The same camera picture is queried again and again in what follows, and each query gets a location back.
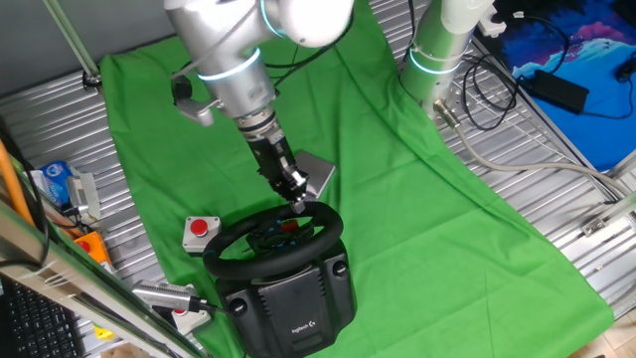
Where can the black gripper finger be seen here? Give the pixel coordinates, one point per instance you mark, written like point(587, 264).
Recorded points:
point(299, 180)
point(290, 196)

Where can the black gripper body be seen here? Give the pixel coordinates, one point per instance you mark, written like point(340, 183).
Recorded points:
point(270, 159)

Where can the black steering wheel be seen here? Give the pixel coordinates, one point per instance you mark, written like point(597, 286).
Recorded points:
point(268, 268)

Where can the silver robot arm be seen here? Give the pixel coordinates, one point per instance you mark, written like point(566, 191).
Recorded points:
point(233, 59)

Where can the black steering wheel base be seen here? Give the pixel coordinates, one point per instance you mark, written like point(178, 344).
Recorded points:
point(288, 308)

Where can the silver digital scale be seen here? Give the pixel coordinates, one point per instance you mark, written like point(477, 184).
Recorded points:
point(318, 174)

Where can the grey box red mushroom button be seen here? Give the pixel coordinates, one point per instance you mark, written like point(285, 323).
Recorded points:
point(211, 224)

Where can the green cloth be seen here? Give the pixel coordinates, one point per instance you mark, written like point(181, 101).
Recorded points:
point(422, 224)

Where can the grey box small red button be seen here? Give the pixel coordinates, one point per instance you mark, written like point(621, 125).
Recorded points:
point(196, 321)

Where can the orange box red button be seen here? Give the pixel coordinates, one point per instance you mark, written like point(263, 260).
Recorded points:
point(97, 248)

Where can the blue white tissue pack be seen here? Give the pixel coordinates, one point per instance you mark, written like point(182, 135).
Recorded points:
point(57, 179)

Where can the thin metal stand rod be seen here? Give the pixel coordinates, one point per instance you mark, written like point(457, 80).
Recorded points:
point(69, 35)

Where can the orange pipe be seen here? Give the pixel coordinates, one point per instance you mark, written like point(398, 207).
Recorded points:
point(12, 184)

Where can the black power adapter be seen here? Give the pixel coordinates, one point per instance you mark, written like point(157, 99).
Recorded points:
point(561, 92)

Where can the black keyboard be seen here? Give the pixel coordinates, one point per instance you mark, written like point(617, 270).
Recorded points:
point(35, 328)

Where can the blue printed desk mat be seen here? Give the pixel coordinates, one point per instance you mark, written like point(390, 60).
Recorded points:
point(596, 139)

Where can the aluminium profile bar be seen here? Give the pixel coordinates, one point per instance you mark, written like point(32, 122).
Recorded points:
point(611, 216)

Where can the wrist camera with silver bracket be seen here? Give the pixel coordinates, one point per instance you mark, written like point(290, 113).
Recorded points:
point(199, 112)

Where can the silver depth camera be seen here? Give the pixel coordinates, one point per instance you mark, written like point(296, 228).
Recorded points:
point(164, 296)

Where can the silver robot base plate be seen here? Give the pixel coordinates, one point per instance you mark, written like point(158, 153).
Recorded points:
point(459, 94)

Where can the silver ribbed camera module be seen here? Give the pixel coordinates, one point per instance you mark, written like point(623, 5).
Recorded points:
point(84, 191)

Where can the aluminium frame beam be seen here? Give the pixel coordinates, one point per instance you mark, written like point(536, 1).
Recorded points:
point(49, 268)

